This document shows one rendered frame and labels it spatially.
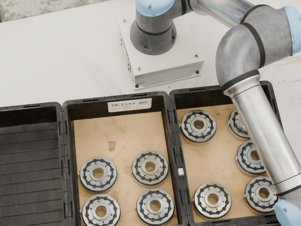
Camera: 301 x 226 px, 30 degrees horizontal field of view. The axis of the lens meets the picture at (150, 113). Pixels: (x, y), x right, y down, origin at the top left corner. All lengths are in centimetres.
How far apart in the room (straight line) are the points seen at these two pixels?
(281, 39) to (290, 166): 29
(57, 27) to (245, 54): 87
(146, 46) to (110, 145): 36
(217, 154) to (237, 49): 42
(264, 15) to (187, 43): 50
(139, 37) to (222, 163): 47
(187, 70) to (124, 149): 37
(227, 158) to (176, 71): 36
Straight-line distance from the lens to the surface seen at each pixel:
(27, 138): 165
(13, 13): 293
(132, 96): 157
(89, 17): 200
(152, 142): 162
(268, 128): 128
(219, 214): 153
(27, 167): 162
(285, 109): 187
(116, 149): 161
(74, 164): 161
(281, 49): 135
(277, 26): 134
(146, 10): 164
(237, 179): 160
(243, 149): 161
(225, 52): 131
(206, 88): 159
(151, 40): 174
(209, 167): 160
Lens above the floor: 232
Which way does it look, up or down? 64 degrees down
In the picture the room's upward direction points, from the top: 3 degrees clockwise
